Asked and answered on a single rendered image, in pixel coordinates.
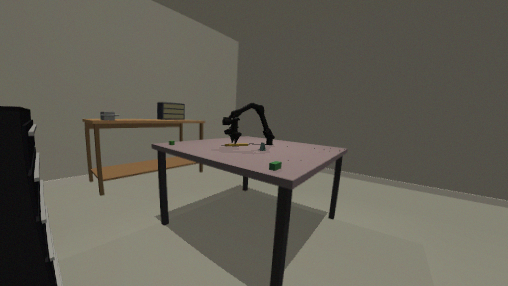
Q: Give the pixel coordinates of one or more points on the small green block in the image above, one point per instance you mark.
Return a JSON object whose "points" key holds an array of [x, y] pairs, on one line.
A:
{"points": [[275, 165]]}

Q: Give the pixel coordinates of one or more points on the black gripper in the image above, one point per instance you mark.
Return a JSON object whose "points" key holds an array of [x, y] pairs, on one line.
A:
{"points": [[235, 135]]}

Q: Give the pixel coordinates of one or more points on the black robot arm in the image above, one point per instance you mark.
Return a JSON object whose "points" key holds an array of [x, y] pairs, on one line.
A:
{"points": [[260, 110]]}

